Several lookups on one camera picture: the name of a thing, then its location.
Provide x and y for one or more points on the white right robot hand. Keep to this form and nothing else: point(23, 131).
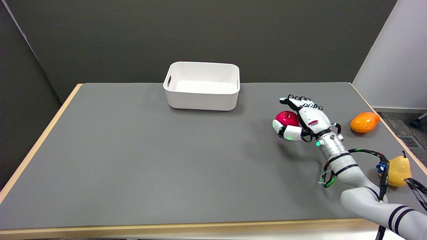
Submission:
point(308, 120)

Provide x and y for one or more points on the red apple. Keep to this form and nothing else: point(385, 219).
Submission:
point(287, 118)

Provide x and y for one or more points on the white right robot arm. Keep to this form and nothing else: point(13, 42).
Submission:
point(360, 186)

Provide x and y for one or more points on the orange mango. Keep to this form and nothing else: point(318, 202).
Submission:
point(365, 122)

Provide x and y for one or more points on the yellow pear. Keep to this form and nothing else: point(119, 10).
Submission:
point(399, 170)

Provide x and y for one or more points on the floor vent grille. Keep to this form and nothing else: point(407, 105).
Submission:
point(410, 142)

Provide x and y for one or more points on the black chair caster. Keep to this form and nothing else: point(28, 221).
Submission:
point(415, 123)

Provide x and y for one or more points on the white plastic storage bin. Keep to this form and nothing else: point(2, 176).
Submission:
point(202, 85)

